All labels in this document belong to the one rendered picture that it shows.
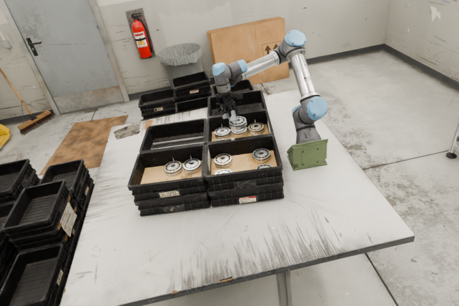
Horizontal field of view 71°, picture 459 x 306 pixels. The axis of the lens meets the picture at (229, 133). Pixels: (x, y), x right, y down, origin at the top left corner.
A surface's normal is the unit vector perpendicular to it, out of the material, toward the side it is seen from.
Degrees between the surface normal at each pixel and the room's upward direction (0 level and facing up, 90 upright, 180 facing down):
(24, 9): 90
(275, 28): 81
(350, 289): 0
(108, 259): 0
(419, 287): 0
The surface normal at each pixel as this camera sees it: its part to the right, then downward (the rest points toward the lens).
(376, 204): -0.14, -0.83
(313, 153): 0.11, 0.54
